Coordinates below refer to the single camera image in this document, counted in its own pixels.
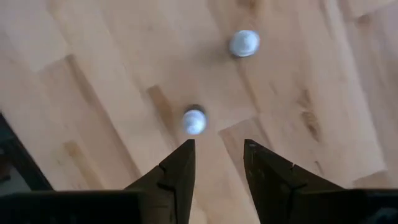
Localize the small dark white-labelled coloring bottle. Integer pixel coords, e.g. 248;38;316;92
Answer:
228;29;261;58

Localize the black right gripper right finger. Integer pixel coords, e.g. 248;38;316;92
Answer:
243;139;398;224

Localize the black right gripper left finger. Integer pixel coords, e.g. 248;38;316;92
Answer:
0;139;196;224

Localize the black table frame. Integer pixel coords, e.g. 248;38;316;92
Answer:
0;111;54;192

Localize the small purple food coloring bottle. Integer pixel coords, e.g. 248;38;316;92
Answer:
181;104;208;136

